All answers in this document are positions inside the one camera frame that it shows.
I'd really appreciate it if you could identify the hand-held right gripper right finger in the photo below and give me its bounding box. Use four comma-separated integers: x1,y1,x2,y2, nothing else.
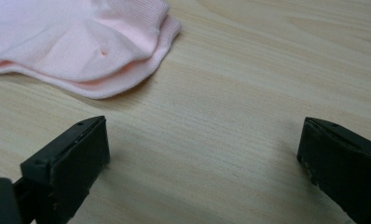
296,117,371,224

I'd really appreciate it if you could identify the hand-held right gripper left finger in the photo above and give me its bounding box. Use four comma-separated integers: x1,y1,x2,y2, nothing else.
20,115,111,224

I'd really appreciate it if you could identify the pink sock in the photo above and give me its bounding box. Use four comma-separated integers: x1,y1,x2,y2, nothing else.
0,0,171,83
0,13,183,100

